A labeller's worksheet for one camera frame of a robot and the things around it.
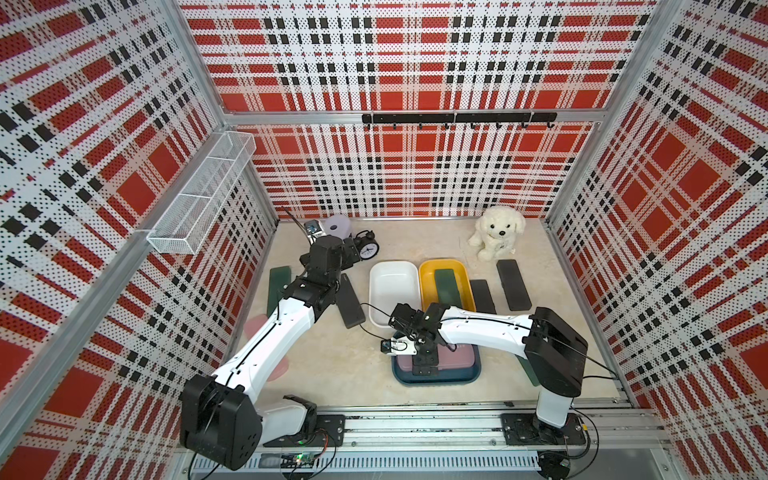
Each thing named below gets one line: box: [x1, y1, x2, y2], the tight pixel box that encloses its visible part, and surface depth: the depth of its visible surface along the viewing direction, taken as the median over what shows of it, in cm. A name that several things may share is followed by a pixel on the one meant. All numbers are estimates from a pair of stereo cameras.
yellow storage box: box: [418, 259, 477, 313], surface depth 102 cm
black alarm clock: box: [354, 230, 380, 260], surface depth 107 cm
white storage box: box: [369, 260, 421, 328], surface depth 101 cm
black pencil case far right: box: [496, 259, 532, 311], surface depth 103 cm
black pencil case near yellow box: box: [470, 279, 497, 315], surface depth 98 cm
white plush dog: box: [468, 206, 526, 261], surface depth 99 cm
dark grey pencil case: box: [335, 273, 366, 329], surface depth 99 cm
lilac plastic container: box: [324, 214, 352, 240], surface depth 108 cm
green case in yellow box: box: [434, 268, 463, 308], surface depth 100 cm
